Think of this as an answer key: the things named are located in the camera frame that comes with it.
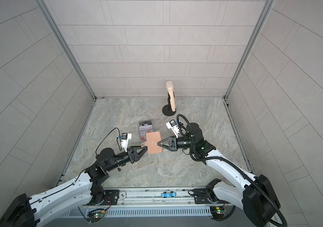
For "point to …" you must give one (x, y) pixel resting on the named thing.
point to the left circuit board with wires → (96, 215)
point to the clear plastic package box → (144, 127)
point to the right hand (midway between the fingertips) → (161, 147)
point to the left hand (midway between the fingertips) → (148, 150)
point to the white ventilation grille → (142, 211)
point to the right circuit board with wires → (217, 212)
